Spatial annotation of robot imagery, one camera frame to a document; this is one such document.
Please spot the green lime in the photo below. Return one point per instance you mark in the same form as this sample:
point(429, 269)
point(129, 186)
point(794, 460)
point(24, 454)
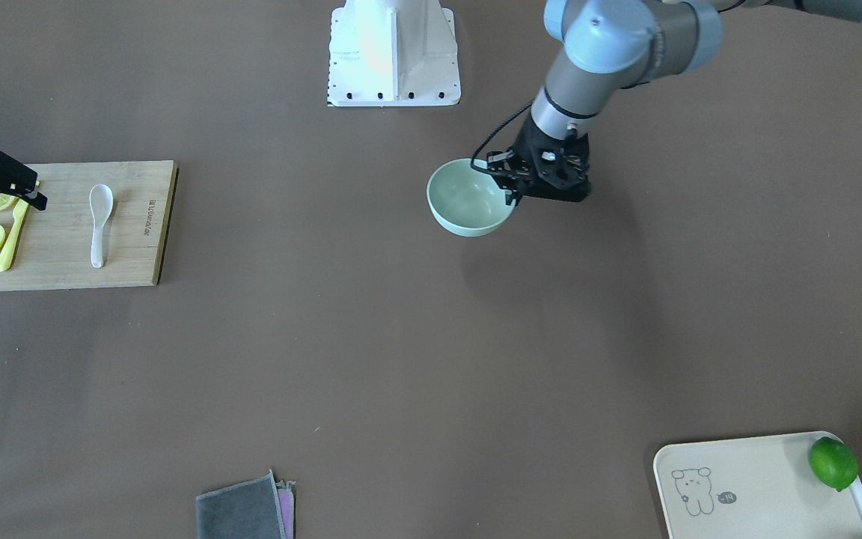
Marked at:
point(833, 463)

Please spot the yellow plastic knife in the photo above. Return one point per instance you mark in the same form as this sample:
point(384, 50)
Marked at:
point(10, 245)

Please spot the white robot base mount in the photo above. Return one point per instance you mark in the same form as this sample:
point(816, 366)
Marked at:
point(393, 54)

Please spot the bamboo cutting board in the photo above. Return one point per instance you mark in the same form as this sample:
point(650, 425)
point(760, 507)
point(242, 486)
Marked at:
point(53, 250)

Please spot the white ceramic spoon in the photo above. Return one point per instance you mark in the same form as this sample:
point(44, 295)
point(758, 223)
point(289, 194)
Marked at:
point(101, 200)

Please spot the pale green bowl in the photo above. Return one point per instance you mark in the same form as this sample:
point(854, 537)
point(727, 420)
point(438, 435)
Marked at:
point(465, 201)

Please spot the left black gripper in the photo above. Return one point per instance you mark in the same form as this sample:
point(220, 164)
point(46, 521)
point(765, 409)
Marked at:
point(527, 139)

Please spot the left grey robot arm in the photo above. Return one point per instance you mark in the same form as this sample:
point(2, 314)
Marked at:
point(606, 46)

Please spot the cream tray with bear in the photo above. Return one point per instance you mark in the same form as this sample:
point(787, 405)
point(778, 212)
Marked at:
point(753, 487)

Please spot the grey folded cloth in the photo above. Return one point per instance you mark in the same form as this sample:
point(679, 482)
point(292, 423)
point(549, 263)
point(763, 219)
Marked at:
point(261, 508)

